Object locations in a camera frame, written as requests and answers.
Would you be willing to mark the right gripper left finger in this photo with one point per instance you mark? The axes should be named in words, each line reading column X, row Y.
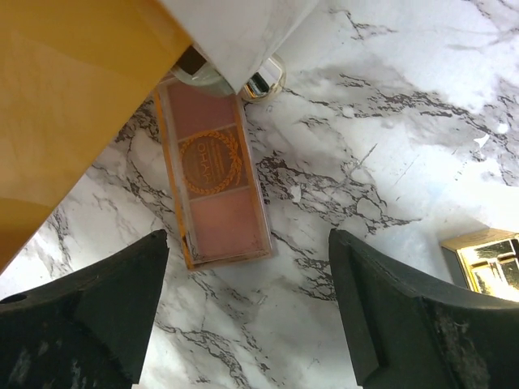
column 89, row 329

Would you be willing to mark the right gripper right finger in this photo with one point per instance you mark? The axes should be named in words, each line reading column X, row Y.
column 407, row 329

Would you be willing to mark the black gold lipstick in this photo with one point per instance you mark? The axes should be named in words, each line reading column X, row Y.
column 484, row 262

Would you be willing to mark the yellow drawer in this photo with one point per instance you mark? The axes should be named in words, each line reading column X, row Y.
column 72, row 74

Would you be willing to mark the pink blush palette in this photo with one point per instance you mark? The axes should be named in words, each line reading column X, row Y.
column 217, row 197

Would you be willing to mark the grey bottom drawer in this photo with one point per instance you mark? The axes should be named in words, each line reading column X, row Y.
column 237, row 37

